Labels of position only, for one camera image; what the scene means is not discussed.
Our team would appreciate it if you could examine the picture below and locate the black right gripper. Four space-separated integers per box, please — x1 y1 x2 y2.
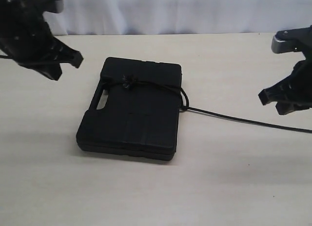
258 26 312 115

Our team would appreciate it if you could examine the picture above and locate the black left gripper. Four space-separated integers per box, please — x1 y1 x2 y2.
0 0 83 81

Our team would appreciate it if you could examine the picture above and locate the black cord with knot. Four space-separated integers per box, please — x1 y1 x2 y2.
101 74 312 134

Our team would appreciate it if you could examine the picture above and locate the black plastic carrying case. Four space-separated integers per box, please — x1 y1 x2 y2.
76 57 182 161

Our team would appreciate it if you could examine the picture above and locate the white backdrop curtain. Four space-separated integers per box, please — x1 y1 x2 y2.
45 0 312 35

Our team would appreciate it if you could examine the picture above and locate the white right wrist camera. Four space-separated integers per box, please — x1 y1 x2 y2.
271 36 300 54

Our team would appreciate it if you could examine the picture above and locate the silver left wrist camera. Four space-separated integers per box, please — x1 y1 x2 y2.
43 0 64 14

